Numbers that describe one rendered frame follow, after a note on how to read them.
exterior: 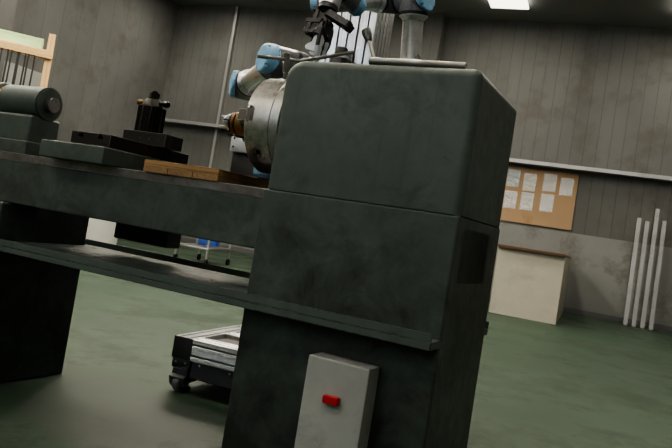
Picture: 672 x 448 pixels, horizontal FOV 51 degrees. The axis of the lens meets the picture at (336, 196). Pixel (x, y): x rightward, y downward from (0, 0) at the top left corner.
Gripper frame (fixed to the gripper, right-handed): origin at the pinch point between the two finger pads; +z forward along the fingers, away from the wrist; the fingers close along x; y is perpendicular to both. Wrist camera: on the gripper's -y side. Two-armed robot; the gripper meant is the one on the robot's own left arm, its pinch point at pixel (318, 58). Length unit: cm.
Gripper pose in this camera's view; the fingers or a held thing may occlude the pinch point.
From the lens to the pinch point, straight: 246.6
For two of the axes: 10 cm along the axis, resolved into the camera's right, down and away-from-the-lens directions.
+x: -3.7, -3.4, -8.6
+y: -8.9, -1.2, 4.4
